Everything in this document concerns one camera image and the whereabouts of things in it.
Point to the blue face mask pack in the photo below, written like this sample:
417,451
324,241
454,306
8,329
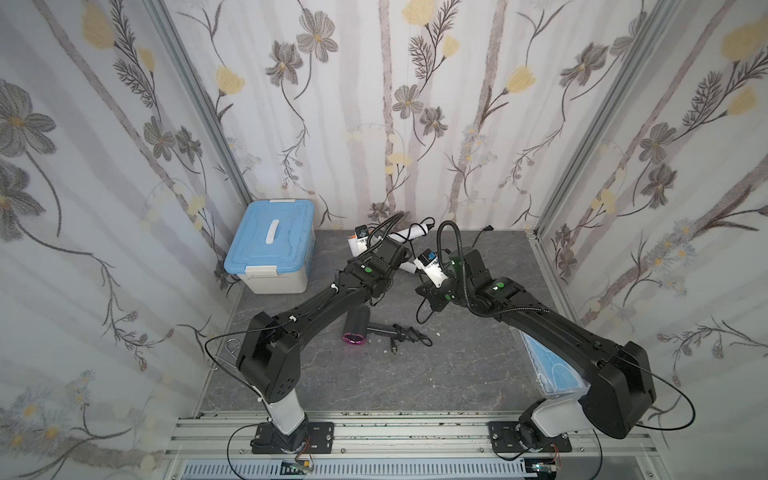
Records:
554,375

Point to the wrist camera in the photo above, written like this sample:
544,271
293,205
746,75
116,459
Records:
429,264
360,241

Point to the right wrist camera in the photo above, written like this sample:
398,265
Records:
429,264

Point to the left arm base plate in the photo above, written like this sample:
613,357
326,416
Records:
312,437

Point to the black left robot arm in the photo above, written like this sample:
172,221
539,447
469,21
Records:
268,362

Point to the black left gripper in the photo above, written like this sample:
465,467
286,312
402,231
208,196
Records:
395,252

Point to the dark grey pink hair dryer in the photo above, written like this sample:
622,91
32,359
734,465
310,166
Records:
358,327

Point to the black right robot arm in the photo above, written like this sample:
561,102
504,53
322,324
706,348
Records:
619,386

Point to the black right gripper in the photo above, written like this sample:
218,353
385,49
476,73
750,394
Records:
434,291

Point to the white vented cable duct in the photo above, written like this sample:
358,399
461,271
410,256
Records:
467,468

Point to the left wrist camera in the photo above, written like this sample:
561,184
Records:
360,241

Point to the aluminium rail frame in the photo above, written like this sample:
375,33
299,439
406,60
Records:
420,435

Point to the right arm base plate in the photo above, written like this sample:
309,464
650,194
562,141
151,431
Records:
511,437

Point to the metal wire tongs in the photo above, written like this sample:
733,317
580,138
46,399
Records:
226,350

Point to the blue lid storage box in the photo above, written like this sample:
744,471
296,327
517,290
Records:
273,246

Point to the white hair dryer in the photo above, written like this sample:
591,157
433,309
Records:
413,231
409,266

